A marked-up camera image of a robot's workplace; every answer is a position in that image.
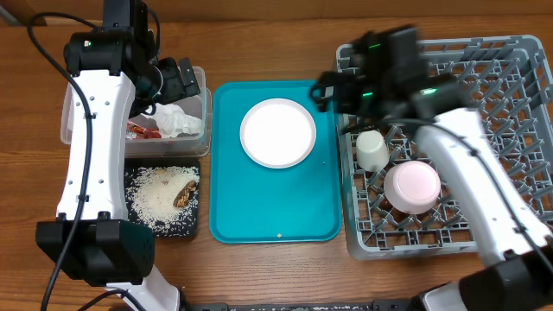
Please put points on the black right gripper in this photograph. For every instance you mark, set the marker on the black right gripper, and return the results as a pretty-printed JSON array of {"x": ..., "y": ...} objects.
[{"x": 330, "y": 89}]

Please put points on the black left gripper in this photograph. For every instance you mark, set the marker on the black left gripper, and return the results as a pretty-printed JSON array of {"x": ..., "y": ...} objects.
[{"x": 178, "y": 89}]

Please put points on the white napkin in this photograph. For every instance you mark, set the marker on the white napkin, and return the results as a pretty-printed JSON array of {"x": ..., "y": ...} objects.
[{"x": 171, "y": 121}]

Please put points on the red snack wrapper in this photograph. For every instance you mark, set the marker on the red snack wrapper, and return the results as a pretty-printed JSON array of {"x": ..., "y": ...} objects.
[{"x": 135, "y": 131}]

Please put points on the white cup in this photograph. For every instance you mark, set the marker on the white cup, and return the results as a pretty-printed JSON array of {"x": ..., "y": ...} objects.
[{"x": 371, "y": 151}]

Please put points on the large white plate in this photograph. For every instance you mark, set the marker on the large white plate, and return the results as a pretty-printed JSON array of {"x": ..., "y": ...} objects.
[{"x": 278, "y": 133}]

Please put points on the small pink plate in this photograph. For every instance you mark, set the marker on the small pink plate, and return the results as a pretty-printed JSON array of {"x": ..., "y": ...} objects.
[{"x": 412, "y": 187}]

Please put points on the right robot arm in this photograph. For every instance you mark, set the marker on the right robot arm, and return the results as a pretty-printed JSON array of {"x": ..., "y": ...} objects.
[{"x": 514, "y": 245}]

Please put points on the clear plastic bin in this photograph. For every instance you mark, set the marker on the clear plastic bin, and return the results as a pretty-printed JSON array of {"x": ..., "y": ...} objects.
[{"x": 200, "y": 106}]

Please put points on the black tray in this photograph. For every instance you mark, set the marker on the black tray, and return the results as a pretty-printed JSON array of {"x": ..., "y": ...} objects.
[{"x": 173, "y": 198}]

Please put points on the spilled rice pile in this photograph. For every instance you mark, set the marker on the spilled rice pile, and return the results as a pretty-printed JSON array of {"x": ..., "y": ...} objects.
[{"x": 160, "y": 194}]

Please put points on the brown food piece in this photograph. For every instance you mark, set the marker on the brown food piece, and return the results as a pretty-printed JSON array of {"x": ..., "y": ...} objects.
[{"x": 184, "y": 196}]

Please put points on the teal plastic tray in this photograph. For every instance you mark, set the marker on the teal plastic tray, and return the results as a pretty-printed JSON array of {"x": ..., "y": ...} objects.
[{"x": 251, "y": 204}]

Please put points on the grey dish rack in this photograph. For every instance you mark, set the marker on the grey dish rack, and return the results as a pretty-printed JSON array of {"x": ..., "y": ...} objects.
[{"x": 508, "y": 80}]

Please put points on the metal frame post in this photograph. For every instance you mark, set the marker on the metal frame post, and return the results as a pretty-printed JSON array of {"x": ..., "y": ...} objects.
[{"x": 7, "y": 19}]

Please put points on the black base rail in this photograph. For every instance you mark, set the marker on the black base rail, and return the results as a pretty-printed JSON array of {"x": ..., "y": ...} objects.
[{"x": 374, "y": 305}]

